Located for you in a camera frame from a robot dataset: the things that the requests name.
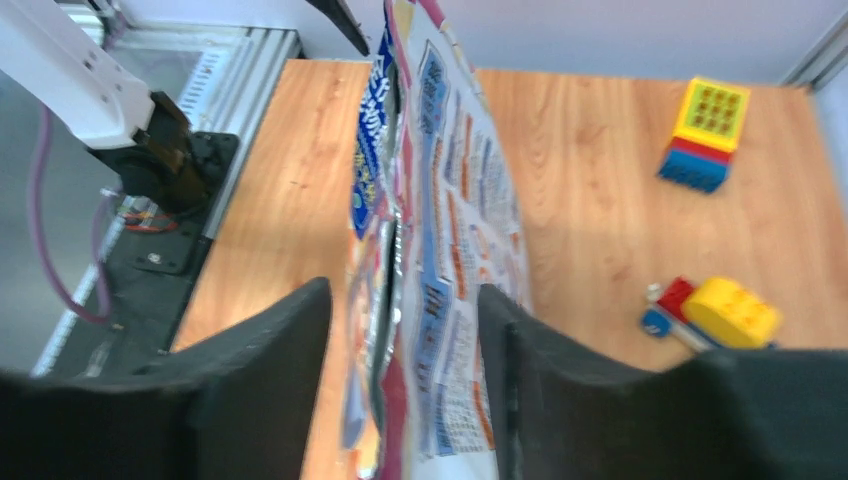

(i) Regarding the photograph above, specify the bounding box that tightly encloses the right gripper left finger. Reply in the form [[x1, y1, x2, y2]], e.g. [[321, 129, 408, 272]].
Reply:
[[1, 277, 332, 479]]

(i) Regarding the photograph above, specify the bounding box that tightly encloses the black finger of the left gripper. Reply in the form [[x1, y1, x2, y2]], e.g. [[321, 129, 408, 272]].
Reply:
[[307, 0, 370, 56]]

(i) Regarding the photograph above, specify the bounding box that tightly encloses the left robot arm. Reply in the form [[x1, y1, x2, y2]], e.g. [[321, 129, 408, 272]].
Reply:
[[1, 1, 238, 220]]

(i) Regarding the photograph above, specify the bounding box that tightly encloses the pink pet food bag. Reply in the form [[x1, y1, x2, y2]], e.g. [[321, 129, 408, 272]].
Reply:
[[342, 1, 532, 479]]

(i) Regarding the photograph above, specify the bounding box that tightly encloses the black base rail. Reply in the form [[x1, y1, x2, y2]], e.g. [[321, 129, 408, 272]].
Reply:
[[29, 26, 306, 379]]

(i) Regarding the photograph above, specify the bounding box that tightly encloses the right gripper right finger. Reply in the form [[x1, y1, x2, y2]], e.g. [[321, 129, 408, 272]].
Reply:
[[478, 284, 847, 479]]

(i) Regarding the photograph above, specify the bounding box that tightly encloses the toy block car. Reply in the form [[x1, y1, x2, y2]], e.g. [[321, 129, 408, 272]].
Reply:
[[641, 276, 782, 351]]

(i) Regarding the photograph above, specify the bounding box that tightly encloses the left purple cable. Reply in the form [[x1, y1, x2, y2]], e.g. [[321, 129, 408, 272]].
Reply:
[[25, 99, 127, 327]]

